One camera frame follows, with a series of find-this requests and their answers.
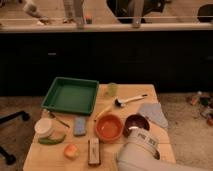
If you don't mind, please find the whiteboard eraser block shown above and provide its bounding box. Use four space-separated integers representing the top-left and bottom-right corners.
88 138 101 165

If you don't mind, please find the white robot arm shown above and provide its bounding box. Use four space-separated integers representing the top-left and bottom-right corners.
116 128 209 171

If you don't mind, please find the green plastic cup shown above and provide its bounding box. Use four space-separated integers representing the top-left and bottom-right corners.
107 82 118 97

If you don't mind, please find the green plastic tray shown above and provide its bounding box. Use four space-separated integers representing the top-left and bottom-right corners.
42 77 99 116

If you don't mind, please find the orange bowl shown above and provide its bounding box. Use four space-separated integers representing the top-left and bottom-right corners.
94 114 123 143

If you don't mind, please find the dark brown bowl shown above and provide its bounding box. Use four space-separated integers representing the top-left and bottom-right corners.
123 114 150 137

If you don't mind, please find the blue sponge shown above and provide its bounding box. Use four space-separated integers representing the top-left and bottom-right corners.
73 117 86 136

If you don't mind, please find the grey blue folded cloth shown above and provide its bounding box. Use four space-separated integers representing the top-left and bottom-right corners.
138 103 168 128

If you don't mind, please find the orange peach toy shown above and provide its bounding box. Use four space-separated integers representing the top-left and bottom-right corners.
64 144 79 159

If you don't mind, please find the black office chair base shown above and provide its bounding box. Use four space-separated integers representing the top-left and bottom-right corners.
0 110 31 166

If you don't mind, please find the white handled dish brush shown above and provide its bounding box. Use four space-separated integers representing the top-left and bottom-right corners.
114 94 148 107

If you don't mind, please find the black handled utensil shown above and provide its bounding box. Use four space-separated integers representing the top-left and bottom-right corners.
48 112 70 128

